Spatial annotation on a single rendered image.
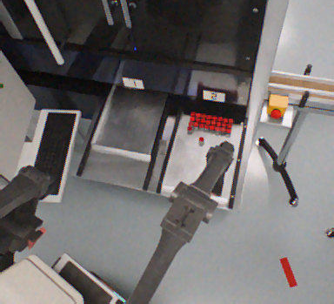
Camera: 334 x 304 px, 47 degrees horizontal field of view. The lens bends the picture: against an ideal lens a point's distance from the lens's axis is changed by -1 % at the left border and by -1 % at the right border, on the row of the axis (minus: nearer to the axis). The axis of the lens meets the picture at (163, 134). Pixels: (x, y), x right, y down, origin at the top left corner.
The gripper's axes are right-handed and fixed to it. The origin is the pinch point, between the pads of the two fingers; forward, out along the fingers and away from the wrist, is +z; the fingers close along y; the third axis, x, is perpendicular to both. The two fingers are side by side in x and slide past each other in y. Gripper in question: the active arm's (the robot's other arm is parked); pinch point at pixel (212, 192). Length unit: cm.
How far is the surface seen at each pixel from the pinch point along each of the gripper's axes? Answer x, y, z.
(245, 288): -24, -2, 95
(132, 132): 38.6, 21.3, 0.5
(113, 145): 44.9, 13.9, 1.9
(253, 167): -18, 70, 81
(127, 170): 36.0, 4.7, 4.0
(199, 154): 8.5, 17.1, 1.3
